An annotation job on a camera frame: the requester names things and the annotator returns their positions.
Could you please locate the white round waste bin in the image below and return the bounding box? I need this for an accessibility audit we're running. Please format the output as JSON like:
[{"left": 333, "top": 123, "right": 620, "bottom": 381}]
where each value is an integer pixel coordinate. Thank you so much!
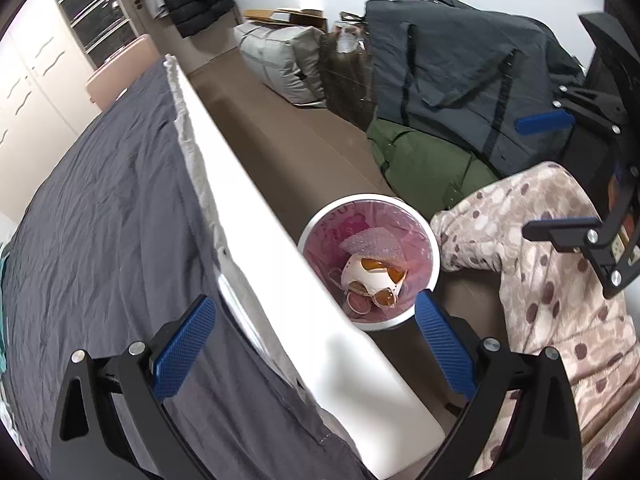
[{"left": 297, "top": 193, "right": 442, "bottom": 332}]

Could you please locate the bubble wrap sheet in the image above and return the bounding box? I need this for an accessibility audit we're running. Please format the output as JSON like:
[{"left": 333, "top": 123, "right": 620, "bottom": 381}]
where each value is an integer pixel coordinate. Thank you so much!
[{"left": 340, "top": 227, "right": 416, "bottom": 268}]

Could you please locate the cream wardrobe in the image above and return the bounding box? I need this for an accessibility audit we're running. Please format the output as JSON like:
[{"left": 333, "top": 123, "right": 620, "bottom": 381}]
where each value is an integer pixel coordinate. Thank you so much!
[{"left": 0, "top": 0, "right": 101, "bottom": 226}]

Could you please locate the pink bin liner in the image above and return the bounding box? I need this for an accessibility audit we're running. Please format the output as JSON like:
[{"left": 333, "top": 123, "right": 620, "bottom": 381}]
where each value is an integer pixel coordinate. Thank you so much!
[{"left": 305, "top": 201, "right": 435, "bottom": 325}]

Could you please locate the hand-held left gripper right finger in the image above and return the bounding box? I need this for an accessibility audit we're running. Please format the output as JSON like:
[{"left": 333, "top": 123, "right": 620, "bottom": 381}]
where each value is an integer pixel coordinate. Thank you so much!
[{"left": 415, "top": 289, "right": 586, "bottom": 480}]

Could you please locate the dark blue storage bag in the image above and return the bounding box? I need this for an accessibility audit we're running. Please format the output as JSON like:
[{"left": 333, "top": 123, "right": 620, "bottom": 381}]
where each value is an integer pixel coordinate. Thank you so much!
[{"left": 365, "top": 0, "right": 598, "bottom": 178}]

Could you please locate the white shelf with dark drawers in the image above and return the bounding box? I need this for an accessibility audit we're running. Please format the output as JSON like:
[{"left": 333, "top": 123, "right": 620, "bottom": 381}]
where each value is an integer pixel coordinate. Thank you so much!
[{"left": 47, "top": 0, "right": 138, "bottom": 73}]

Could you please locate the flat cardboard box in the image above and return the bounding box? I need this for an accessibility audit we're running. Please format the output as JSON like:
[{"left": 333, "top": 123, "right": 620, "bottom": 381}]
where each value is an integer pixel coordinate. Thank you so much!
[{"left": 244, "top": 7, "right": 328, "bottom": 33}]

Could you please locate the gold and white paper box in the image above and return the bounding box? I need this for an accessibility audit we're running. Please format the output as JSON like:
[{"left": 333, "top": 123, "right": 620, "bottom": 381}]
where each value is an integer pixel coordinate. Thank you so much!
[{"left": 340, "top": 255, "right": 408, "bottom": 308}]

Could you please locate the pink suitcase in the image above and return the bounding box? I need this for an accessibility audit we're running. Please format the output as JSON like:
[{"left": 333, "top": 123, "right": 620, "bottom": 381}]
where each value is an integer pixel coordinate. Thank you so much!
[{"left": 85, "top": 34, "right": 161, "bottom": 111}]

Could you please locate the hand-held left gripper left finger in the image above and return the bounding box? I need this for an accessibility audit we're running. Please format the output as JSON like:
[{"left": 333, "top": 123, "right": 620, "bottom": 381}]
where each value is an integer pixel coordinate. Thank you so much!
[{"left": 50, "top": 294, "right": 218, "bottom": 480}]

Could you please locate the green bag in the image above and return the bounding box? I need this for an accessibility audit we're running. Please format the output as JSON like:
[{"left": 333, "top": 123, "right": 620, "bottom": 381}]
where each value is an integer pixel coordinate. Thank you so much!
[{"left": 366, "top": 119, "right": 501, "bottom": 211}]

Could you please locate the brown transparent bag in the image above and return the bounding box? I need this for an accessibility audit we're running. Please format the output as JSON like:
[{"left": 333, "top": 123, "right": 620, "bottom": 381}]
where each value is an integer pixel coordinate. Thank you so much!
[{"left": 320, "top": 10, "right": 376, "bottom": 133}]

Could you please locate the dark grey blanket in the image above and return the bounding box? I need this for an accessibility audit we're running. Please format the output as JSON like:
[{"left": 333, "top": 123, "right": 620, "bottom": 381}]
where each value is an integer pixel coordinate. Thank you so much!
[{"left": 0, "top": 57, "right": 381, "bottom": 480}]

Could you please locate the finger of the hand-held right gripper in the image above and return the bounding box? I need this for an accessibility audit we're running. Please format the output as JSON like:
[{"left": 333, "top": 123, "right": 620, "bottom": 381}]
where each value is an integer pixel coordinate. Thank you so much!
[
  {"left": 521, "top": 159, "right": 640, "bottom": 301},
  {"left": 515, "top": 85, "right": 627, "bottom": 137}
]

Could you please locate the grey storage bag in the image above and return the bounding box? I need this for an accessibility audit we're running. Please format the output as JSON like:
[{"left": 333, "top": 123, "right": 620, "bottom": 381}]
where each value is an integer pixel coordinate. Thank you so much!
[{"left": 234, "top": 22, "right": 331, "bottom": 107}]

